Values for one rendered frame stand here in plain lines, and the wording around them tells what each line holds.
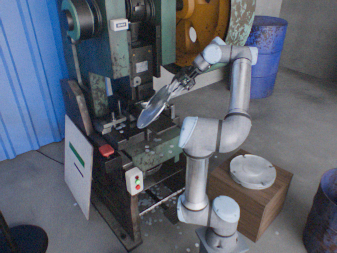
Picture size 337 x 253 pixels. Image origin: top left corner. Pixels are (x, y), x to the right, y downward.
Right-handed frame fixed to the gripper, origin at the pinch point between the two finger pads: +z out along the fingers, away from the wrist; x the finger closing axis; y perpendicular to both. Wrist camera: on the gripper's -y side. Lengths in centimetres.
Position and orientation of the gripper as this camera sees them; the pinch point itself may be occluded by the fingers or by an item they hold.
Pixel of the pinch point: (170, 92)
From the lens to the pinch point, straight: 143.4
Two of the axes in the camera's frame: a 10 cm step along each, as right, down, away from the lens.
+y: 0.1, 5.4, -8.4
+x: 7.4, 5.6, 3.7
